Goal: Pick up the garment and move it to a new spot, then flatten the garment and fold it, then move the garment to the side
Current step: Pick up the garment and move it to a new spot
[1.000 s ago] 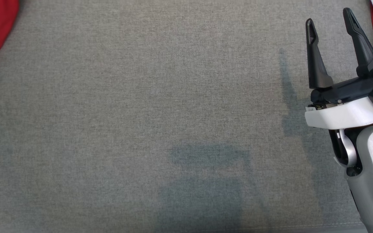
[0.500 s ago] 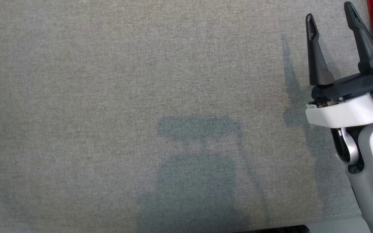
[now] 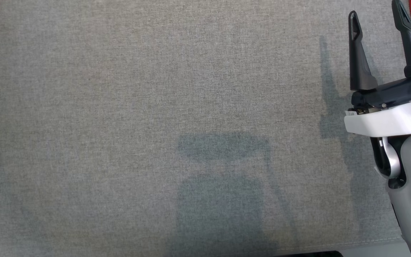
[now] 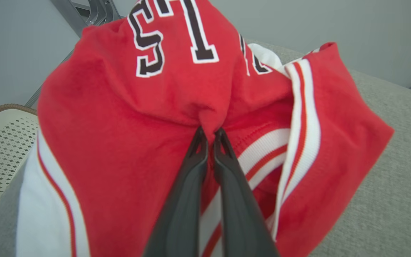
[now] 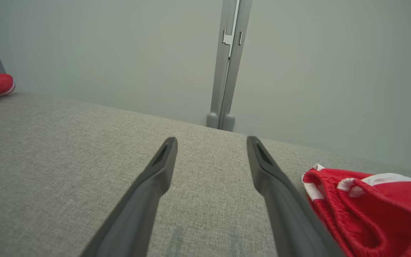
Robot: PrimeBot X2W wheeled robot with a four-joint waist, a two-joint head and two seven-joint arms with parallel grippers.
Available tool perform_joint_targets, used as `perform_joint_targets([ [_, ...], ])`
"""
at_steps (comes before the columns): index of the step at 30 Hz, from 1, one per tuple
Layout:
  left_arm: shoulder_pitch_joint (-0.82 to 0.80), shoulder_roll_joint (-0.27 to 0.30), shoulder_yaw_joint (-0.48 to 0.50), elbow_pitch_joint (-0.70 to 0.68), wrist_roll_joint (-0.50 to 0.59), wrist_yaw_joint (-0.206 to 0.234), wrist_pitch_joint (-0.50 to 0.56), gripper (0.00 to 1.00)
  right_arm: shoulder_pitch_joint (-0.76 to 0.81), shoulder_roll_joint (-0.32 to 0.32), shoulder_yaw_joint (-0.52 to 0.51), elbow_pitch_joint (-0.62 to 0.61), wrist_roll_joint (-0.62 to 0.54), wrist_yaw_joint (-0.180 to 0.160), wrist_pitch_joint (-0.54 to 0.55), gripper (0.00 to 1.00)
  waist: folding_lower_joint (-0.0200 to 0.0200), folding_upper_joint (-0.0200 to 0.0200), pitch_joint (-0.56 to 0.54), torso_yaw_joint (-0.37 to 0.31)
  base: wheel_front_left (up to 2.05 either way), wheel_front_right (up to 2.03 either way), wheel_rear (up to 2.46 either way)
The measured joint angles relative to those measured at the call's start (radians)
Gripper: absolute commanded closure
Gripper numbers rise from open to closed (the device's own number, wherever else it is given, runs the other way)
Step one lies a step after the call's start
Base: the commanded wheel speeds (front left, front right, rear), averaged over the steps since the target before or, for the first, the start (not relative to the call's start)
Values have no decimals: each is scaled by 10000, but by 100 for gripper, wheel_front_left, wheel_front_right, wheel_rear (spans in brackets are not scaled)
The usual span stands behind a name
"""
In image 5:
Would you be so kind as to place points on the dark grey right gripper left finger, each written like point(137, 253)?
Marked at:
point(137, 207)

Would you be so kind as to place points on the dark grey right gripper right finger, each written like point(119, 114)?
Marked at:
point(287, 214)

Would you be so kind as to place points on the red shorts white stripe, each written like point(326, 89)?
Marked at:
point(387, 214)

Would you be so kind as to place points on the grey metal partition post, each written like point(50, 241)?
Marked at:
point(219, 78)
point(237, 78)

